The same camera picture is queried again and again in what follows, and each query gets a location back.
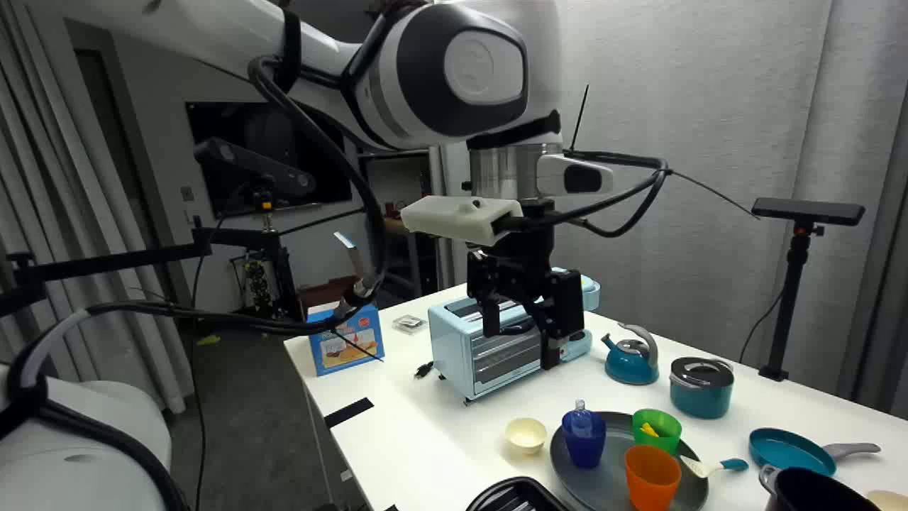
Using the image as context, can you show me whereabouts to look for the blue picture box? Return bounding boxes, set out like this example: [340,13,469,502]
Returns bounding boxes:
[306,302,390,378]

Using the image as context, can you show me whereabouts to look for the brown low cardboard box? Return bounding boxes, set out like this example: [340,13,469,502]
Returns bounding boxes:
[299,275,366,322]

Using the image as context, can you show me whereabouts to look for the black wall monitor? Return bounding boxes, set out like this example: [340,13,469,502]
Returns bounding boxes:
[185,99,356,219]

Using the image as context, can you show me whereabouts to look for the black pot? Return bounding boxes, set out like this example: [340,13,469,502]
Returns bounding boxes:
[760,467,882,511]

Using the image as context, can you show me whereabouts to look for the orange plastic cup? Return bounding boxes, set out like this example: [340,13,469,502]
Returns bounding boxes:
[622,443,685,511]

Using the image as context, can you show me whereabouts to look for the grey round plate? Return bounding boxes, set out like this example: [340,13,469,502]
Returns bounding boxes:
[549,409,713,511]

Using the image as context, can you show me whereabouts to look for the small cream bowl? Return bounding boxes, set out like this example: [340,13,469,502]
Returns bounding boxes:
[502,414,552,461]

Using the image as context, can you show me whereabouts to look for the light blue toy toaster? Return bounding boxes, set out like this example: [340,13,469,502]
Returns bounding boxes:
[425,280,595,406]

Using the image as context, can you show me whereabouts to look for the grey white curtain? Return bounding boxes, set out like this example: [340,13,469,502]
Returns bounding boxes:
[552,0,908,422]

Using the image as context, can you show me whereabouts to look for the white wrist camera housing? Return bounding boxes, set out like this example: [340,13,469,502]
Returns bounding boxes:
[398,194,526,251]

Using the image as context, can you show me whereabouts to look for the black camera bar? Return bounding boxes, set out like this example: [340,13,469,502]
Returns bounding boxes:
[749,197,868,227]

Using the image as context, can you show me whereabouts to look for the black tape strip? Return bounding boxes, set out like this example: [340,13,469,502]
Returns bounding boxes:
[322,397,377,430]

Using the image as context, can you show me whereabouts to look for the blue plastic cup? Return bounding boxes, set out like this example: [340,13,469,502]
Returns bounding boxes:
[560,397,611,471]

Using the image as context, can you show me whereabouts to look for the cream round plush toy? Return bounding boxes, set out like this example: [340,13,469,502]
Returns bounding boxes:
[864,488,908,511]

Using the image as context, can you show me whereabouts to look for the grey pleated curtain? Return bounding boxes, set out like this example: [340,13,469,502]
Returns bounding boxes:
[0,0,188,422]

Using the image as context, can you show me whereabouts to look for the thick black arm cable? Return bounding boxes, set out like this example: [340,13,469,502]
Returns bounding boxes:
[0,3,393,511]

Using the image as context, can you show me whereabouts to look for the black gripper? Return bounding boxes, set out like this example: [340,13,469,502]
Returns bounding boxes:
[465,199,591,372]

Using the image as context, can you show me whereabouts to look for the black camera stand pole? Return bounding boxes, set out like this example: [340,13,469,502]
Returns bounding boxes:
[757,223,817,385]

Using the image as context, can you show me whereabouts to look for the teal bowl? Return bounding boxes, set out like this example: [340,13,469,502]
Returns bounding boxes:
[600,322,662,390]

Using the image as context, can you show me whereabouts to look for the dark shelf unit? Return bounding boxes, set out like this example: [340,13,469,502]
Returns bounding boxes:
[357,152,448,288]

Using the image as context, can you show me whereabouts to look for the cream toy utensil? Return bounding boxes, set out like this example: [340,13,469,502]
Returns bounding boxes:
[675,439,713,481]

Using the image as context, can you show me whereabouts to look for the green plastic cup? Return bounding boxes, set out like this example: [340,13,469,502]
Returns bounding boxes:
[630,406,685,457]

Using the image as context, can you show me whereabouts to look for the teal pot with lid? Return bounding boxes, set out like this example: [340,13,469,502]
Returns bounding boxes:
[668,355,739,422]

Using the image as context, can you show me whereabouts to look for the small electrical box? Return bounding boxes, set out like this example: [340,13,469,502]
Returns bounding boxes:
[229,254,282,315]

